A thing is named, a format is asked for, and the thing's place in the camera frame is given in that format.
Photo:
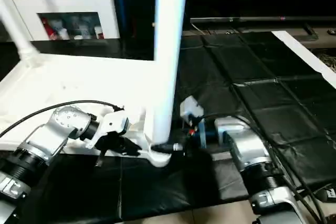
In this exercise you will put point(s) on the white plastic table top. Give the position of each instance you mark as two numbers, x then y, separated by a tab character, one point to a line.
73	82

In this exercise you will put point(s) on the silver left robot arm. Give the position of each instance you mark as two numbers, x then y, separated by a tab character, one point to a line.
42	140

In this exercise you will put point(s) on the black work mat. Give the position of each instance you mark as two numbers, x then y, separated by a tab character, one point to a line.
252	119

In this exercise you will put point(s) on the white flat board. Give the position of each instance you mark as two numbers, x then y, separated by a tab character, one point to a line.
307	56

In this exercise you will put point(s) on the red bottle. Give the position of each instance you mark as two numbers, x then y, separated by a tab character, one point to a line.
46	28

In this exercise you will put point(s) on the white glass-door cabinet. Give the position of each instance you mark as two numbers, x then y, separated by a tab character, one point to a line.
68	1

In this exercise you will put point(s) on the small black device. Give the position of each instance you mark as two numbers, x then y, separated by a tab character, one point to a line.
332	32

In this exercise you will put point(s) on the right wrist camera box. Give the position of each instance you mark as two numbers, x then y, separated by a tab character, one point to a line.
191	108

